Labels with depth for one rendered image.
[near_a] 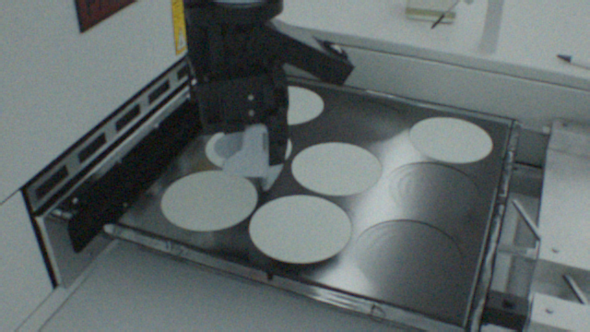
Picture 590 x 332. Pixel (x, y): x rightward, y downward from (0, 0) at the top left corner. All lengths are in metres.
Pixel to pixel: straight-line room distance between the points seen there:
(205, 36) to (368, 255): 0.25
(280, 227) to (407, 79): 0.33
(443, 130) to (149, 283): 0.39
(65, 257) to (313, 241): 0.24
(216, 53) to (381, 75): 0.36
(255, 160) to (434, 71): 0.32
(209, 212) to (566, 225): 0.38
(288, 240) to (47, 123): 0.25
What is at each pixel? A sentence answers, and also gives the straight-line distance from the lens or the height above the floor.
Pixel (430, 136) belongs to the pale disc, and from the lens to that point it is 0.76.
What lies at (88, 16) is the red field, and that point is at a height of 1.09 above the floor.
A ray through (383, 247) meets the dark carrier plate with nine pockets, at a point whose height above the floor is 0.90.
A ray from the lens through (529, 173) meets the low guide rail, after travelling 0.81.
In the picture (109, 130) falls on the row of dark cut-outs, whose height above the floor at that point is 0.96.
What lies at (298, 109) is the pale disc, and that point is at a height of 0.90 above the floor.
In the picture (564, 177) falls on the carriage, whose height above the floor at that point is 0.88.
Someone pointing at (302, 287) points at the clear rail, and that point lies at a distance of 0.54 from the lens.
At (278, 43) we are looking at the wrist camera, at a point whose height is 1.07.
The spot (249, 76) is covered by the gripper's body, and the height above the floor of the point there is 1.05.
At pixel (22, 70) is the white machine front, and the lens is 0.55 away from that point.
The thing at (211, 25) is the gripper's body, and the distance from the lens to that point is 0.53.
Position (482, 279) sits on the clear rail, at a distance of 0.57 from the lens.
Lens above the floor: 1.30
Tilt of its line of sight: 35 degrees down
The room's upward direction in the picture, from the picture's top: straight up
